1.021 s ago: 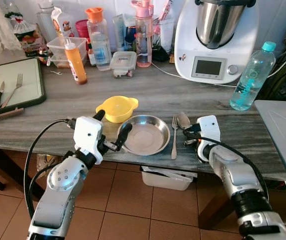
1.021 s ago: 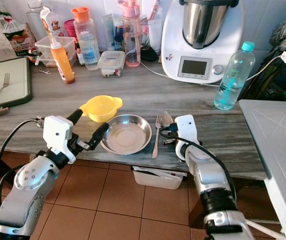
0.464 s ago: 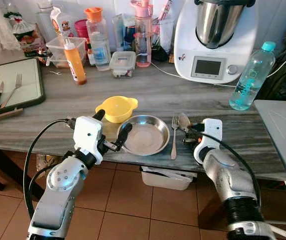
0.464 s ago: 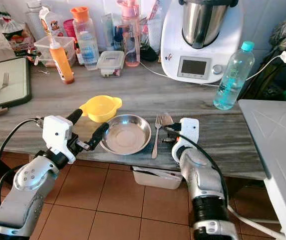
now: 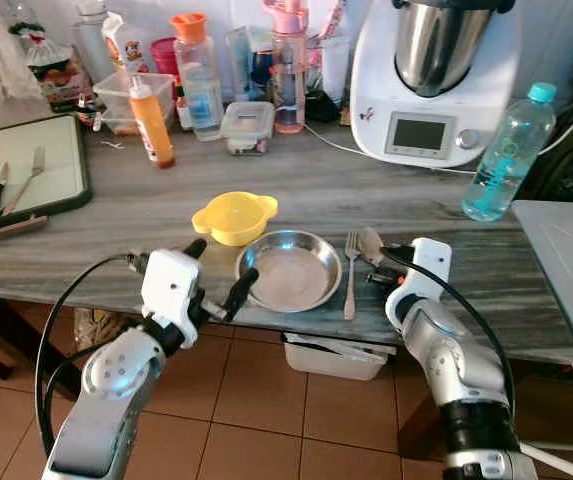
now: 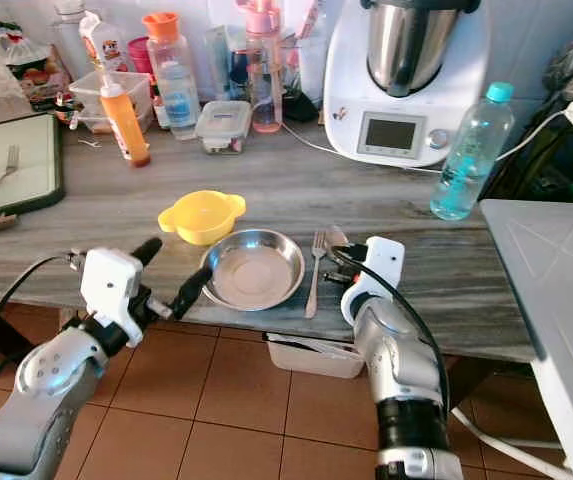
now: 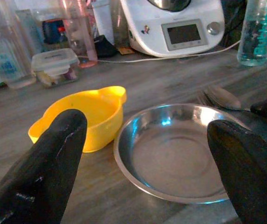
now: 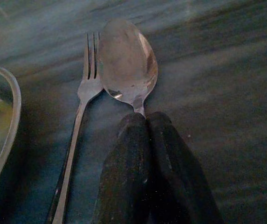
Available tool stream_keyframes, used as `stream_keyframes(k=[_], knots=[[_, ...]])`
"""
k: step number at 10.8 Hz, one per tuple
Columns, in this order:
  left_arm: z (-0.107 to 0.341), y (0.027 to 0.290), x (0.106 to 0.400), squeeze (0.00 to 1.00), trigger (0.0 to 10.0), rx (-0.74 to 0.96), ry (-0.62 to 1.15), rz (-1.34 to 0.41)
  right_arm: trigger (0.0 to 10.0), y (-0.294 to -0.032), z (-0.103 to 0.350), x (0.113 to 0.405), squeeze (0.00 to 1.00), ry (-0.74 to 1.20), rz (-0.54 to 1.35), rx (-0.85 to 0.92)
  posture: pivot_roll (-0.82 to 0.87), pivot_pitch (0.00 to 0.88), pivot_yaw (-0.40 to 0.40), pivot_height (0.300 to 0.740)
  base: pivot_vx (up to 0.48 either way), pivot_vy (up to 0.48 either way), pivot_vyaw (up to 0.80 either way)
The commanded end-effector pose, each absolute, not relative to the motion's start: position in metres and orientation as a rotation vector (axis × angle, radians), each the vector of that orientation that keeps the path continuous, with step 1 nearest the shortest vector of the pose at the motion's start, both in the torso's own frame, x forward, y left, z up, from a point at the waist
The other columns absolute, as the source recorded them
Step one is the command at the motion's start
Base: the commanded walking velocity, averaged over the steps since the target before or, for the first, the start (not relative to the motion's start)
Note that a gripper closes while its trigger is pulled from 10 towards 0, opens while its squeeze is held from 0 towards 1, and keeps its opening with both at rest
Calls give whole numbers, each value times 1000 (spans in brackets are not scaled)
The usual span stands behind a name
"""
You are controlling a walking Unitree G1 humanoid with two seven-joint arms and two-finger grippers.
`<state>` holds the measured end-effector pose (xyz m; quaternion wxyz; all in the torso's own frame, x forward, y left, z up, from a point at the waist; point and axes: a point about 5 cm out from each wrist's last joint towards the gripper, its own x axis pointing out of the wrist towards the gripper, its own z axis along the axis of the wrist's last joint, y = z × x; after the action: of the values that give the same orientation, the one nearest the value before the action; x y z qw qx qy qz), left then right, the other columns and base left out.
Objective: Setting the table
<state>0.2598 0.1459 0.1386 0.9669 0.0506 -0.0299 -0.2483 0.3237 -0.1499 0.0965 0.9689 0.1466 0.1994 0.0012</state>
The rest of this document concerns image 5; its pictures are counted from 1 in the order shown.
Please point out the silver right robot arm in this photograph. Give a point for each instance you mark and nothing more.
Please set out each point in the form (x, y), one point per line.
(446, 350)

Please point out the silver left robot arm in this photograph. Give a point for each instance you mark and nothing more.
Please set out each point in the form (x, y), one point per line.
(121, 370)

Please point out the steel fork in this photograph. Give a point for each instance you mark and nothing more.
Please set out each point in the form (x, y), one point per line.
(36, 160)
(352, 245)

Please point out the yellow plastic bowl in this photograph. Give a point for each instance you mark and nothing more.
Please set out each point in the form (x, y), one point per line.
(234, 218)

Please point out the round steel plate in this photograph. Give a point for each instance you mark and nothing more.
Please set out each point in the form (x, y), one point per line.
(291, 275)

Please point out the white plastic bin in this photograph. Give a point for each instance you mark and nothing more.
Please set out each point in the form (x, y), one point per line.
(336, 362)

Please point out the grey wooden table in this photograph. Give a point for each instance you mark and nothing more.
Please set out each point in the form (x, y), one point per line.
(316, 190)

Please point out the patterned bag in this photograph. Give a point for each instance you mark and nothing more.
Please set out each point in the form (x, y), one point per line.
(94, 330)

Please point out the orange sauce squeeze bottle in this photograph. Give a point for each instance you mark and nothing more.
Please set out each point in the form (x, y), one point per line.
(153, 130)

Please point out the small clear lidded container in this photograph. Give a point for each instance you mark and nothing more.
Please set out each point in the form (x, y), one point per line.
(246, 122)

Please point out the clear bottle orange cap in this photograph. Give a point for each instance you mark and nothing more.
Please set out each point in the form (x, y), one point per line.
(198, 95)

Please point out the clear water bottle teal cap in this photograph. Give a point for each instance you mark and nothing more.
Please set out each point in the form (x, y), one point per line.
(506, 160)

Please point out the white cutting board green rim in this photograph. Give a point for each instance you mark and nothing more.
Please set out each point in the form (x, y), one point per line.
(61, 160)

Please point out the clear plastic tub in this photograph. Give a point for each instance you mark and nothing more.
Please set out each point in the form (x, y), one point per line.
(111, 100)

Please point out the white plastic folding table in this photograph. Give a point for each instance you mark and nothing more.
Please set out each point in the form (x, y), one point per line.
(571, 260)

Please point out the white food processor steel bowl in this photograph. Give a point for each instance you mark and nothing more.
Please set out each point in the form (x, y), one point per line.
(376, 100)

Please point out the pink clear drinking bottle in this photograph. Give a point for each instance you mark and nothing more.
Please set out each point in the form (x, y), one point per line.
(288, 90)

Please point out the wooden stick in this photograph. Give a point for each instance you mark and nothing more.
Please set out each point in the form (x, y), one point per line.
(11, 229)

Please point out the clear drinking glass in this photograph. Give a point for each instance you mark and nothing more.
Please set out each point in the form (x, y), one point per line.
(246, 60)

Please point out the pink plastic cup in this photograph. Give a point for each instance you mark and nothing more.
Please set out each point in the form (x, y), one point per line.
(164, 55)

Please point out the white printed bottle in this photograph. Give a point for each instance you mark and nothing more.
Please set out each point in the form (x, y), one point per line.
(126, 45)

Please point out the clear snack bag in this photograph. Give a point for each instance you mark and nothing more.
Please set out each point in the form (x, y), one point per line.
(56, 75)

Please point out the tall clear bottle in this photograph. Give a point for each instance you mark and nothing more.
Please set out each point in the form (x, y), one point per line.
(91, 40)

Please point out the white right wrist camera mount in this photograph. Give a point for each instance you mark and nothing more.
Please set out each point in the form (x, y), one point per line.
(431, 260)

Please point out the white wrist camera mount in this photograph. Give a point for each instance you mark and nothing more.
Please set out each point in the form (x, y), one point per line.
(431, 260)
(171, 290)

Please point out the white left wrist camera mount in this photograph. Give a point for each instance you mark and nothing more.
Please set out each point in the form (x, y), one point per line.
(171, 290)

